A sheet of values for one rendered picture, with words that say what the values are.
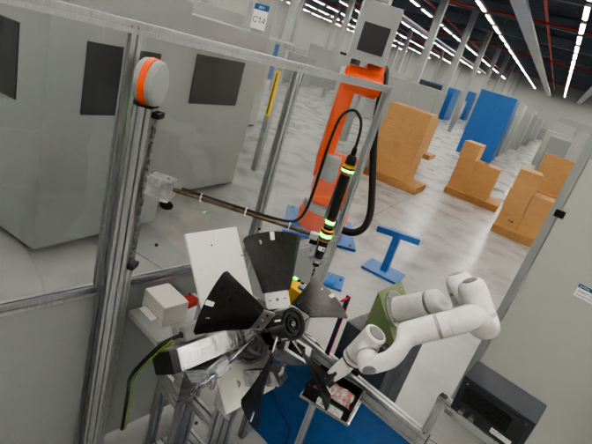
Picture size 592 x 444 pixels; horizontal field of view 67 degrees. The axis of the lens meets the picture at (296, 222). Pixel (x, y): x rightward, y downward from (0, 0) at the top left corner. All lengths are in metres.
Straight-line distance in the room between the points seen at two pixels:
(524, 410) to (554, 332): 1.50
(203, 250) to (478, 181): 9.39
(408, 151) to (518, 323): 6.72
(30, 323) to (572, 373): 2.94
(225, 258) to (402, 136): 8.03
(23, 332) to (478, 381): 1.71
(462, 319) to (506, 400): 0.34
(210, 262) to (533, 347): 2.25
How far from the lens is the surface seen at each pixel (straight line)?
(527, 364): 3.39
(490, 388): 1.82
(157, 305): 2.07
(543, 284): 3.21
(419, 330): 1.63
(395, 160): 9.70
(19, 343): 2.08
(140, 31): 1.73
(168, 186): 1.65
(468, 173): 10.82
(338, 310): 1.91
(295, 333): 1.68
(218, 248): 1.84
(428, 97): 12.13
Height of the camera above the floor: 2.13
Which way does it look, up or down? 21 degrees down
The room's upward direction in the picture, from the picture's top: 17 degrees clockwise
